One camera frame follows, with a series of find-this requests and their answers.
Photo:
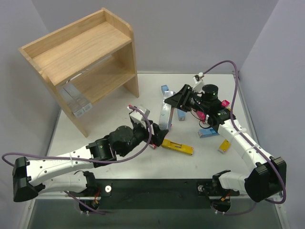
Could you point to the yellow toothpaste box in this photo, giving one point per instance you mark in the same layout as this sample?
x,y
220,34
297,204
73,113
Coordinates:
x,y
188,150
225,145

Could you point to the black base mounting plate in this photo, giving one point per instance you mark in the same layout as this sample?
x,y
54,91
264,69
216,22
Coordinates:
x,y
117,194

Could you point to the blue toothpaste box middle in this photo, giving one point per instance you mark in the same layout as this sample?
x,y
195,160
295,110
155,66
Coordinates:
x,y
181,115

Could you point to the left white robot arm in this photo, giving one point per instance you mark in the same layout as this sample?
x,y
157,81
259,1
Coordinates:
x,y
69,172

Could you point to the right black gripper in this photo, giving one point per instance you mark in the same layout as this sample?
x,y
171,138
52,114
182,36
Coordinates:
x,y
186,97

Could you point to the aluminium frame rail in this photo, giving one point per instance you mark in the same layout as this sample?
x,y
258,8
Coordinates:
x,y
86,185

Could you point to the wooden two-tier shelf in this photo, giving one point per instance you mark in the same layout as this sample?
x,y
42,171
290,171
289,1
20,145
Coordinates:
x,y
96,54

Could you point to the silver toothpaste box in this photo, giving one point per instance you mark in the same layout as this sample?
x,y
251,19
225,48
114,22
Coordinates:
x,y
166,114
76,109
78,97

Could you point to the blue toothpaste box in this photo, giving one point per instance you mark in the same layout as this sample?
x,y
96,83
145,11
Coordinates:
x,y
181,115
207,133
164,88

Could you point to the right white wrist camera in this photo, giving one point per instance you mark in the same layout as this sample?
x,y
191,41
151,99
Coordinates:
x,y
198,80

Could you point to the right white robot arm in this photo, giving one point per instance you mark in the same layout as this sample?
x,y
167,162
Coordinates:
x,y
266,176

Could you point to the yellow toothpaste box front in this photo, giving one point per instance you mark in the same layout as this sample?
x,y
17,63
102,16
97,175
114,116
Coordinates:
x,y
188,150

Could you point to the blue toothpaste box near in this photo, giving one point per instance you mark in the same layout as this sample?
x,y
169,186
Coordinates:
x,y
207,133

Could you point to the yellow toothpaste box near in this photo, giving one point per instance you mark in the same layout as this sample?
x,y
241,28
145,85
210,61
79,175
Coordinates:
x,y
225,145

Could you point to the blue toothpaste box far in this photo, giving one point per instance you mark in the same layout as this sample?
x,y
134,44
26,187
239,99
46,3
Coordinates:
x,y
164,88

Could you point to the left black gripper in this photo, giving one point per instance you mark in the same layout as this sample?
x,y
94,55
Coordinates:
x,y
152,132

